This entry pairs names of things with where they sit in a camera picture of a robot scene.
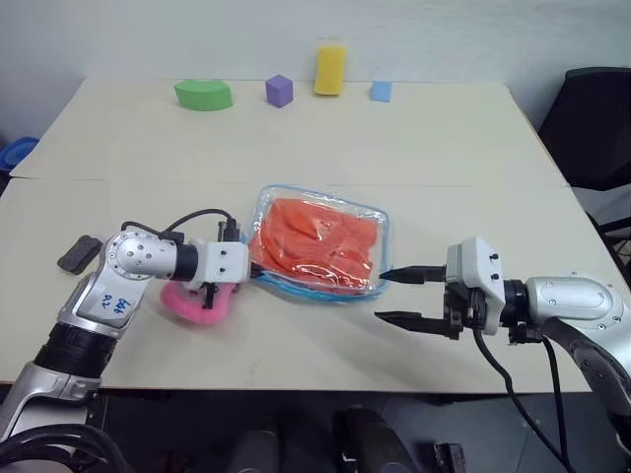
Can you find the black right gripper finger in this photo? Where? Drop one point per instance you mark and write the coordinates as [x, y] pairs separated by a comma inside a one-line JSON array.
[[419, 323], [419, 275]]

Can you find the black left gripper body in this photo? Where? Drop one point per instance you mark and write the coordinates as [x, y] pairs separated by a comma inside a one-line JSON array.
[[210, 294]]

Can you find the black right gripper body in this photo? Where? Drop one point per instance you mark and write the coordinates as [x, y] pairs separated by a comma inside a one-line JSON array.
[[456, 308]]

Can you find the clear plastic pouch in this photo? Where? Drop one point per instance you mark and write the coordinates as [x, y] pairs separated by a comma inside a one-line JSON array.
[[268, 198]]

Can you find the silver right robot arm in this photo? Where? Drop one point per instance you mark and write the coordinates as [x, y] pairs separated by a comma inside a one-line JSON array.
[[567, 300]]

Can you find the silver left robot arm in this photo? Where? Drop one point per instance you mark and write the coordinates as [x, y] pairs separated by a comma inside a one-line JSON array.
[[138, 256]]

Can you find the orange cloth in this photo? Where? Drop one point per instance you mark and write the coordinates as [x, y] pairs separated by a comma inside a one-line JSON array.
[[315, 236]]

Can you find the pink fluffy sponge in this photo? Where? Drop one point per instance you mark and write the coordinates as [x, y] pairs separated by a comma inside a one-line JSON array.
[[197, 315]]

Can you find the black rectangular sponge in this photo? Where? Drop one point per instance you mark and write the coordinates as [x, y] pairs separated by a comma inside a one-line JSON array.
[[79, 253]]

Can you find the small black ribbed shape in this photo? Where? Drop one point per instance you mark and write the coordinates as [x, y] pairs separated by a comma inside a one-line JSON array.
[[449, 458]]

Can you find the purple foam cube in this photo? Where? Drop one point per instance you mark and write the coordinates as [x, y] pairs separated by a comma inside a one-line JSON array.
[[278, 91]]

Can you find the green curved foam block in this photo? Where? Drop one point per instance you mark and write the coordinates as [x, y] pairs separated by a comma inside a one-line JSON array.
[[202, 95]]

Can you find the light blue foam block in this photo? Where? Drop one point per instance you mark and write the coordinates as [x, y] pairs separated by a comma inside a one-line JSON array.
[[381, 91]]

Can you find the yellow sponge block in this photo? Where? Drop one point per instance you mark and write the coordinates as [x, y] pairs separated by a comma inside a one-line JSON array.
[[329, 71]]

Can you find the black office chair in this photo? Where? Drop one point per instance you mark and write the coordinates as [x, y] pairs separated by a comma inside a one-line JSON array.
[[591, 128]]

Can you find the blue plastic bowl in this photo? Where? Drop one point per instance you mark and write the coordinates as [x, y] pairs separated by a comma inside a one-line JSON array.
[[17, 153]]

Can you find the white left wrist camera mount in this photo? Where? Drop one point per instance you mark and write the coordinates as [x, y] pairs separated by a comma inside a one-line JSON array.
[[222, 261]]

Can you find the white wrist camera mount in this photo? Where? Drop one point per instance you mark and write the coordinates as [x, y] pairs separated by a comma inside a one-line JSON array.
[[475, 266], [222, 261]]

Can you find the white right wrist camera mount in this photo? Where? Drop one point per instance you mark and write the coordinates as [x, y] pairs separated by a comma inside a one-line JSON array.
[[475, 266]]

